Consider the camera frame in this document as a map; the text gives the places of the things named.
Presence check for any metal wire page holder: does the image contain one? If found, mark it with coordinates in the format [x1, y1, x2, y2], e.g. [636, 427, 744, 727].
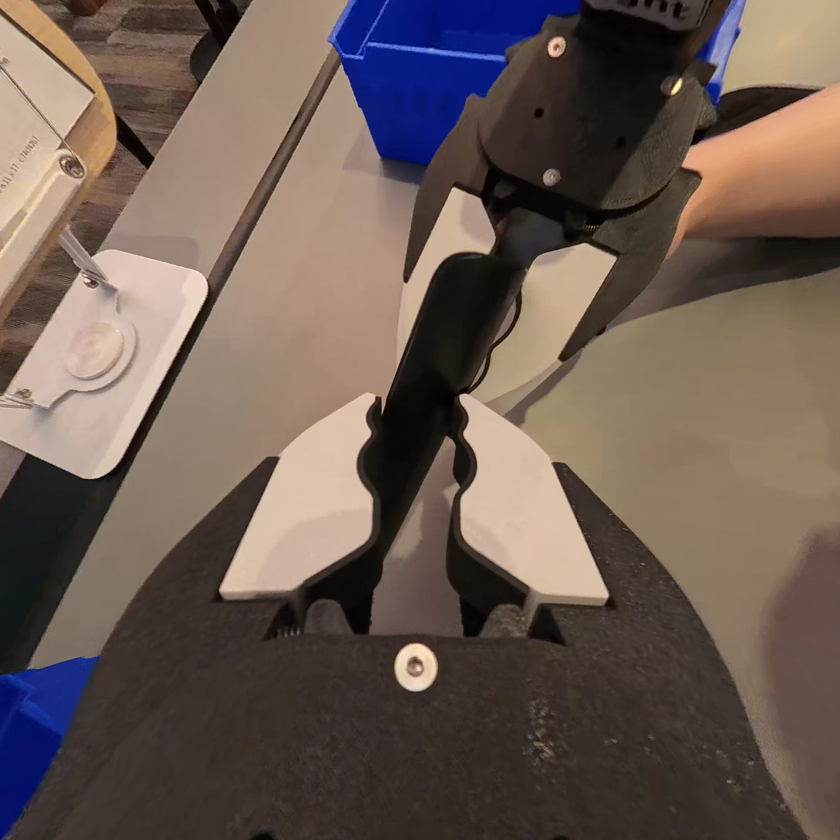
[53, 151, 122, 292]

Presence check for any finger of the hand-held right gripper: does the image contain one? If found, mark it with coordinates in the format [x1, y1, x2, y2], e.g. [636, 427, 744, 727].
[470, 243, 618, 403]
[398, 184, 508, 382]

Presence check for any instruction sheet on stand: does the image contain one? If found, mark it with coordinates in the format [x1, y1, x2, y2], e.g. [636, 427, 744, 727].
[0, 0, 119, 332]

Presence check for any black mat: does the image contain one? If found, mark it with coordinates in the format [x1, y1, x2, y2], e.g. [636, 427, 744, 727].
[716, 82, 840, 132]

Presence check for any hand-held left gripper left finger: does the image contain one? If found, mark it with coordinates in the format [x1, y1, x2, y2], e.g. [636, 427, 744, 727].
[220, 392, 383, 619]

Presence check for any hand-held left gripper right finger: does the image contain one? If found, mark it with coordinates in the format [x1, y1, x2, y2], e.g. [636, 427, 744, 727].
[447, 394, 610, 616]

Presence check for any person's right forearm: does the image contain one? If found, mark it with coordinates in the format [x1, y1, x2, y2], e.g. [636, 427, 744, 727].
[670, 86, 840, 245]

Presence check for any white stand base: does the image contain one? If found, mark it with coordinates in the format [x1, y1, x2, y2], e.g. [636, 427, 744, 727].
[0, 250, 211, 481]

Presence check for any black remote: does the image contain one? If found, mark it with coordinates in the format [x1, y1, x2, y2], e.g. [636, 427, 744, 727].
[355, 250, 529, 607]

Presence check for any blue plastic bin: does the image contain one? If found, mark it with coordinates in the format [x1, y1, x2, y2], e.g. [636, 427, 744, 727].
[0, 657, 101, 840]
[329, 0, 749, 166]

